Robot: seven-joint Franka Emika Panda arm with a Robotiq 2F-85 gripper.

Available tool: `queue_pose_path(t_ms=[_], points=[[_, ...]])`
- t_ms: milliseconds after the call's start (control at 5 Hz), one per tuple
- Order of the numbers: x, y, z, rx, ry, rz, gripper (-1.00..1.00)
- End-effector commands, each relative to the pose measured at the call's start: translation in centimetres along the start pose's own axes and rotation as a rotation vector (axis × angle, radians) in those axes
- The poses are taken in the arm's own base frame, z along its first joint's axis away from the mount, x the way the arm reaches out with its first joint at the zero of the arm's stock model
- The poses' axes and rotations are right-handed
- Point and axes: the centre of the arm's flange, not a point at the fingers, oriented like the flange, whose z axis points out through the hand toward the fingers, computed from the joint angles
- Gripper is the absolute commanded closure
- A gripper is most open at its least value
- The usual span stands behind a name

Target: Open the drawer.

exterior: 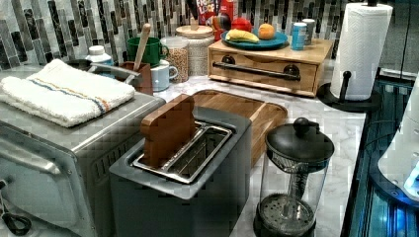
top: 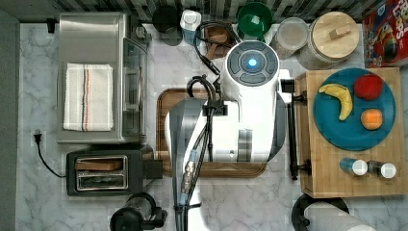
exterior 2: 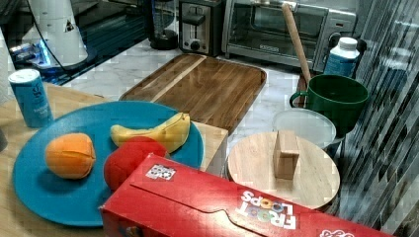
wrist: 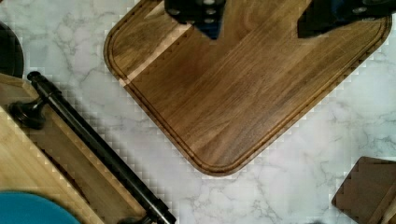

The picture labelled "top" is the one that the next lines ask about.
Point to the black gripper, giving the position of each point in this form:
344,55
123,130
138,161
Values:
285,85

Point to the wooden drawer box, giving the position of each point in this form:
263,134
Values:
327,178

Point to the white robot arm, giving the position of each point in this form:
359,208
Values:
239,118

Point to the glass jar of grains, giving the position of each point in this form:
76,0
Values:
291,35

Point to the yellow banana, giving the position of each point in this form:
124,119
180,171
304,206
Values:
343,95

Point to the glass jar with wooden lid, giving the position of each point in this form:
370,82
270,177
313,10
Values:
332,39

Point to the green mug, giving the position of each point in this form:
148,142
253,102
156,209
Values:
254,21

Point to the blue plate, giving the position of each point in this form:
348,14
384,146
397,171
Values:
350,134

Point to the red apple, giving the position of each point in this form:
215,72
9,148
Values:
368,86

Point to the brown wooden utensil holder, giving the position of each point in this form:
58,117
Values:
219,42

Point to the orange fruit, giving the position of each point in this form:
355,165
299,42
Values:
372,119

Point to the blue salt shaker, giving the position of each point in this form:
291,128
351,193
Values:
355,166

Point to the Froot Loops cereal box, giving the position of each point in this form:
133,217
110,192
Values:
385,33

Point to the wooden serving tray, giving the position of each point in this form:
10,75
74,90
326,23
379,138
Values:
166,100

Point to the white bottle with cap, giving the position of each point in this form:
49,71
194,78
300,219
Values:
189,22

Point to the dark pepper shaker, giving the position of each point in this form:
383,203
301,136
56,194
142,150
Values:
385,170

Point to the paper towel roll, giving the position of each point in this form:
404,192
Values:
326,217

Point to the black paper towel holder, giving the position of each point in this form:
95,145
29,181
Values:
299,222

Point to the dark round cup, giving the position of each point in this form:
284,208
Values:
166,22

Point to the stainless toaster oven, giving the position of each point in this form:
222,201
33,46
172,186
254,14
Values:
116,39

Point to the black toaster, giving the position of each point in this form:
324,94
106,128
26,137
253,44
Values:
139,170

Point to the wooden toast slice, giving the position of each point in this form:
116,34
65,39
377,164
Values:
99,165

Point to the glass french press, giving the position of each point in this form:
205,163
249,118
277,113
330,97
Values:
140,213

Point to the white striped towel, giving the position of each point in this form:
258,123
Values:
88,103

